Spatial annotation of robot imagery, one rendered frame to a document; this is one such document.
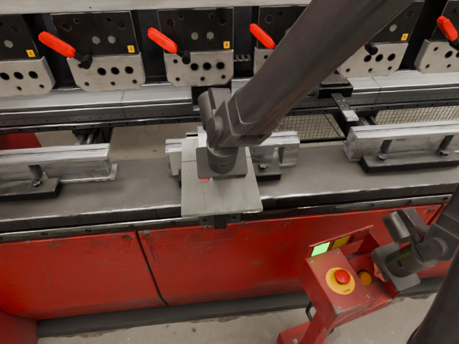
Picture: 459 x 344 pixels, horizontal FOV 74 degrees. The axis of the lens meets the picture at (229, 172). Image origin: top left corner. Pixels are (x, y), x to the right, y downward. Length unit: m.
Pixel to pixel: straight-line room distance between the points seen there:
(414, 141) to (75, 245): 1.08
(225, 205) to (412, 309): 1.36
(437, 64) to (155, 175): 0.80
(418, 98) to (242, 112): 1.02
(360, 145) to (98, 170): 0.78
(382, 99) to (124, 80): 0.91
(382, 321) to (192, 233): 1.12
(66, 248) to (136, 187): 0.29
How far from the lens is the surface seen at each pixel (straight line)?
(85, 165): 0.95
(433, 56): 0.91
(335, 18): 0.29
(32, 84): 0.81
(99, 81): 0.76
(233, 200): 0.69
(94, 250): 1.06
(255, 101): 0.39
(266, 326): 1.62
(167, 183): 0.91
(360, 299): 0.87
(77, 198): 0.96
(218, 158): 0.52
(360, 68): 0.82
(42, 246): 1.08
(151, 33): 0.65
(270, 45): 0.68
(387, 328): 1.77
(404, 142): 1.08
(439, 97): 1.41
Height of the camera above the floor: 1.53
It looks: 45 degrees down
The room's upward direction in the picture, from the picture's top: straight up
